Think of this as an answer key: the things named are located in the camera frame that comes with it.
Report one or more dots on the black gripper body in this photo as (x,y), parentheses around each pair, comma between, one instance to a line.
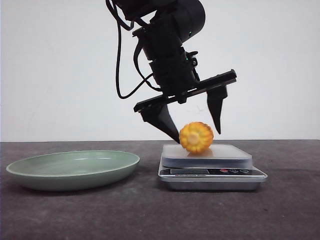
(178,79)

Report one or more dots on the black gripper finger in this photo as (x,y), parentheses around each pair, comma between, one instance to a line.
(159,117)
(215,99)

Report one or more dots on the yellow corn cob piece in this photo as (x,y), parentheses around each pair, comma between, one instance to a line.
(196,137)

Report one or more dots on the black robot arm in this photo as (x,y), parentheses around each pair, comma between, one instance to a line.
(161,27)

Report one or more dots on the silver digital kitchen scale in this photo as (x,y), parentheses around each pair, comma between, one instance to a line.
(222,167)

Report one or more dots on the green plate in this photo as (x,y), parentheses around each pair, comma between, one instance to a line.
(73,170)

